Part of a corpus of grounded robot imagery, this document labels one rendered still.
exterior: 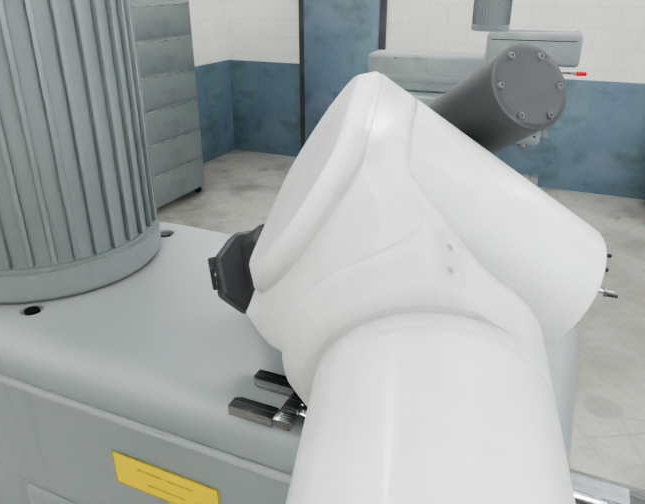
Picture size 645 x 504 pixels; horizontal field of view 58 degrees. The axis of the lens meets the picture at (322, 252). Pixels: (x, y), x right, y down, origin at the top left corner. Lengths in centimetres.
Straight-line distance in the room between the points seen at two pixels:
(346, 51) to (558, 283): 715
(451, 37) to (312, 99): 185
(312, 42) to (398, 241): 738
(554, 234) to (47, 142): 37
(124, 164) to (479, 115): 35
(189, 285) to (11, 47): 22
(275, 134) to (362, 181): 786
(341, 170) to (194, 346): 29
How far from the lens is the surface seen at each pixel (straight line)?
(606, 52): 689
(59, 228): 51
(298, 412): 36
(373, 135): 18
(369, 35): 724
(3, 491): 67
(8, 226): 51
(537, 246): 23
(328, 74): 748
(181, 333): 45
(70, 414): 47
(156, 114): 592
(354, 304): 15
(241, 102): 818
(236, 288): 39
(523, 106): 24
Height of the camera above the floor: 213
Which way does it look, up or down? 25 degrees down
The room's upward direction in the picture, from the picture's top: straight up
